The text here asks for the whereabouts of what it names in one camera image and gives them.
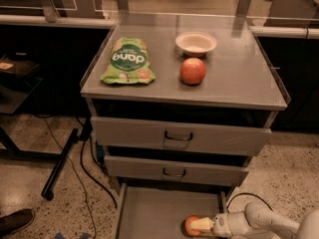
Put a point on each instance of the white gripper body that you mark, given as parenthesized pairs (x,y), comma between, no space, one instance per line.
(220,225)

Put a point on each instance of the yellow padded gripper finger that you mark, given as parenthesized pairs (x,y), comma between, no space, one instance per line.
(202,224)

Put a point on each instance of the orange fruit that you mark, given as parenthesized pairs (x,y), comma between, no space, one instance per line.
(189,230)

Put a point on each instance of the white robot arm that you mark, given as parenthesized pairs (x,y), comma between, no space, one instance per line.
(255,222)

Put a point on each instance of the bottom grey open drawer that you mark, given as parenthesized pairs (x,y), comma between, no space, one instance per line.
(157,210)

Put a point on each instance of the middle grey drawer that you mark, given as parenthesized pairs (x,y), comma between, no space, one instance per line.
(185,172)

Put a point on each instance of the grey metal drawer cabinet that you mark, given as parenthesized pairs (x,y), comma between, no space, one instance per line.
(239,88)

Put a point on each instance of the top grey drawer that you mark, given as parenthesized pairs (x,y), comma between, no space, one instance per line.
(193,137)

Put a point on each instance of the red apple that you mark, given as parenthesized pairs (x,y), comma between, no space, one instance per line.
(192,71)

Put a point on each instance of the black stand leg bar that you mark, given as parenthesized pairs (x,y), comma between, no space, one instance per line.
(48,189)

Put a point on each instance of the white paper bowl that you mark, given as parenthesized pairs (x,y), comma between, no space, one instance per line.
(195,44)

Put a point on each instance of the green dang snack bag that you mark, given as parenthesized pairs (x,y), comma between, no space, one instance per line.
(129,64)

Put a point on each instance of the dark shoe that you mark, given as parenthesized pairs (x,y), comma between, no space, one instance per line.
(16,221)

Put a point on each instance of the dark side table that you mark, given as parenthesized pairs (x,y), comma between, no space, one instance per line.
(17,83)

